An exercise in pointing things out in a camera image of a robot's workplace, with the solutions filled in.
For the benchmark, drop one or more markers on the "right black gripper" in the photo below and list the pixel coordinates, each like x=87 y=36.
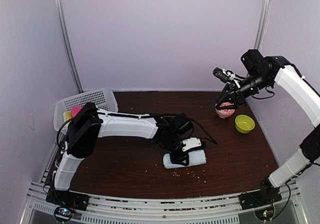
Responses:
x=239 y=96

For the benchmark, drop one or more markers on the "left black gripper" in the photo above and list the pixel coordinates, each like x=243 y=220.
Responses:
x=177 y=159

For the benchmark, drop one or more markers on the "light blue towel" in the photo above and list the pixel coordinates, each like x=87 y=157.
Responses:
x=197 y=157

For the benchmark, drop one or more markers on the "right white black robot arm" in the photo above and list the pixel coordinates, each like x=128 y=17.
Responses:
x=283 y=92

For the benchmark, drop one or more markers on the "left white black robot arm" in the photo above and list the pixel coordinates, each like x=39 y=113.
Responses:
x=91 y=123

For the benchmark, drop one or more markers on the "red white patterned ceramic bowl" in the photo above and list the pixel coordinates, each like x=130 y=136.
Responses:
x=225 y=113

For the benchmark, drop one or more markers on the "lime green plastic bowl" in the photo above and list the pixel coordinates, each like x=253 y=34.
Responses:
x=244 y=124

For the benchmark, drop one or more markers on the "white perforated plastic basket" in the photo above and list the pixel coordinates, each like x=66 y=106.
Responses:
x=103 y=99

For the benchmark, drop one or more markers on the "right round circuit board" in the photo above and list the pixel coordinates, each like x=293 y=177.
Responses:
x=264 y=214

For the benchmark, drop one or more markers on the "round circuit board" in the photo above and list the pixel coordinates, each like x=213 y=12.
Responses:
x=63 y=214
x=264 y=214

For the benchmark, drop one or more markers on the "yellow white cup in basket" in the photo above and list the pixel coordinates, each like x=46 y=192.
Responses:
x=67 y=115

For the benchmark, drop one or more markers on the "left round circuit board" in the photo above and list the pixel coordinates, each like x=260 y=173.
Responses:
x=63 y=214

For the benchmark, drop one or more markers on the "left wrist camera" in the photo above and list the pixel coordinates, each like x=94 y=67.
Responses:
x=182 y=124

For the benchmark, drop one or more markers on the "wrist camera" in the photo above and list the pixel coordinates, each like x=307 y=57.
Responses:
x=182 y=124
x=251 y=59

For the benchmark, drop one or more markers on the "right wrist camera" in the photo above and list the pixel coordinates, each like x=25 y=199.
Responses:
x=251 y=59

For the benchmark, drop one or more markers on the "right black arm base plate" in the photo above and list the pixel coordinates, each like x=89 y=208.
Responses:
x=259 y=198

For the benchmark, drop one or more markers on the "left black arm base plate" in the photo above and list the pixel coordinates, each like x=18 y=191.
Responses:
x=68 y=199

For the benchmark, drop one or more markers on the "right aluminium frame post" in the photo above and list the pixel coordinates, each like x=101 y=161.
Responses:
x=262 y=25

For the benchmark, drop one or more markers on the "aluminium frame post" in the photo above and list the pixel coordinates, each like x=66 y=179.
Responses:
x=67 y=45
x=262 y=25

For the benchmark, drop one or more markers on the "left aluminium frame post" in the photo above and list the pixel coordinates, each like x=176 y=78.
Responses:
x=67 y=45

